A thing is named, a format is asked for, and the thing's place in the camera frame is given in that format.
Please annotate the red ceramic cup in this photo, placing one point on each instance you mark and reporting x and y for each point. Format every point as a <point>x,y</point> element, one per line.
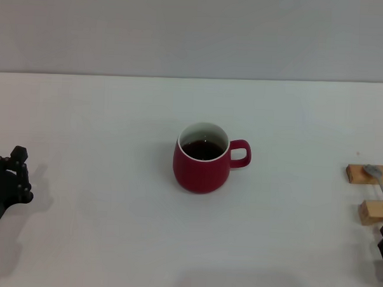
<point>199,175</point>

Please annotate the dark coffee liquid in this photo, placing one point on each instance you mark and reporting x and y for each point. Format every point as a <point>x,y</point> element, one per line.
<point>202,148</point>

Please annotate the small wooden block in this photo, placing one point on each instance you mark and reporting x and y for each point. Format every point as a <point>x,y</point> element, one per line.
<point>371,213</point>
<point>357,174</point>

